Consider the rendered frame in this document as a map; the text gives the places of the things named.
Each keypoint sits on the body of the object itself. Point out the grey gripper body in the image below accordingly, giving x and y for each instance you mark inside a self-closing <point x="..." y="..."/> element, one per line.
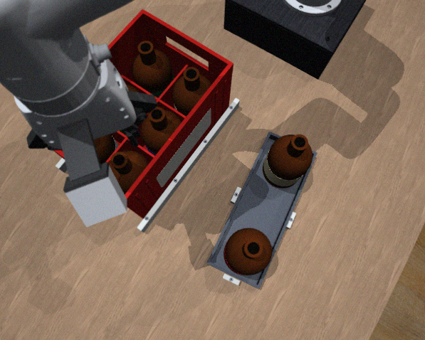
<point x="107" y="110"/>

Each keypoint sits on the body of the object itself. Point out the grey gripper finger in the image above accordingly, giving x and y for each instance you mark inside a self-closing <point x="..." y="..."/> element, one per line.
<point x="35" y="142"/>
<point x="145" y="103"/>

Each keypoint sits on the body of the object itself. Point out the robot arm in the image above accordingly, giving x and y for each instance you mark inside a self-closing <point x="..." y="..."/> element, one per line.
<point x="34" y="35"/>

